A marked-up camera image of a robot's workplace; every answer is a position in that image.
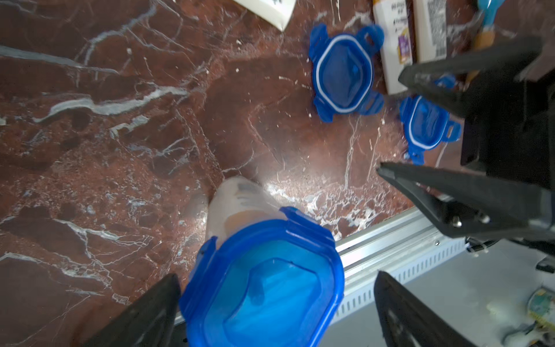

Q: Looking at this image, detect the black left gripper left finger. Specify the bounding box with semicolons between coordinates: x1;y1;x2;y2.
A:
83;273;181;346

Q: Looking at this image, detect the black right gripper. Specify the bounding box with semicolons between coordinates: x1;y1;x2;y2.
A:
376;34;555;239

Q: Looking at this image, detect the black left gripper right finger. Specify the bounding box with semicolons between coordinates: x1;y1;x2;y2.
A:
374;271;473;346

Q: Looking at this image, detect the clear container blue lid front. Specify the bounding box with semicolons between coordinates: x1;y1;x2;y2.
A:
179;176;345;346

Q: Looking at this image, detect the white shampoo bottle yellow cap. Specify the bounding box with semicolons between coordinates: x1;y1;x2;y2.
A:
373;0;413;95

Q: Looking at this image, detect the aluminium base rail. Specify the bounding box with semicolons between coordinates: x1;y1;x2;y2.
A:
173;207;473;326

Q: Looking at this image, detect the blue garden fork wooden handle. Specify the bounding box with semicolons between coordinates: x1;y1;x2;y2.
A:
463;0;506;85

